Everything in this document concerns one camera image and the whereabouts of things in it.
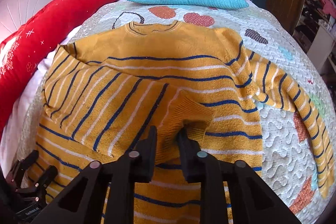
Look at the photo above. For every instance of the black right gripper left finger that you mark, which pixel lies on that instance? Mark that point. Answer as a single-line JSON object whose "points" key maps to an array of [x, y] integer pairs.
{"points": [[136, 166]]}

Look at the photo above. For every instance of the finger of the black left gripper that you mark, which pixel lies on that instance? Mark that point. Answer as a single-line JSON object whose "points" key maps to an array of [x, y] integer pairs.
{"points": [[15, 176], [43, 179]]}

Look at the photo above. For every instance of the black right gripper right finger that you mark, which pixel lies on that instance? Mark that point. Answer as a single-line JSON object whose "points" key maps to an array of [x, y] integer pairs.
{"points": [[200, 166]]}

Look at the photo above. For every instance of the yellow striped knit sweater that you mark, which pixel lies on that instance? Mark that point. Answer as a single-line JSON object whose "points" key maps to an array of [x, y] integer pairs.
{"points": [[104, 92]]}

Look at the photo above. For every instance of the pale pink bed sheet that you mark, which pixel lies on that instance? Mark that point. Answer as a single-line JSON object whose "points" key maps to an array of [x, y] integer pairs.
{"points": [[11, 133]]}

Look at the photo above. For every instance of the red snowflake duvet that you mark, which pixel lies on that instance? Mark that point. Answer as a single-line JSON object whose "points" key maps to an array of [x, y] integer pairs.
{"points": [[52, 29]]}

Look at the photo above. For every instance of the pink round headboard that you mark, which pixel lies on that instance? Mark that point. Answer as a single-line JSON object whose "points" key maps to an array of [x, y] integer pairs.
{"points": [[15, 13]]}

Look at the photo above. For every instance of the white cluttered shelf unit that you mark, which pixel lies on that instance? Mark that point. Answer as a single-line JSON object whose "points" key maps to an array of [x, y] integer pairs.
{"points": [[315, 35]]}

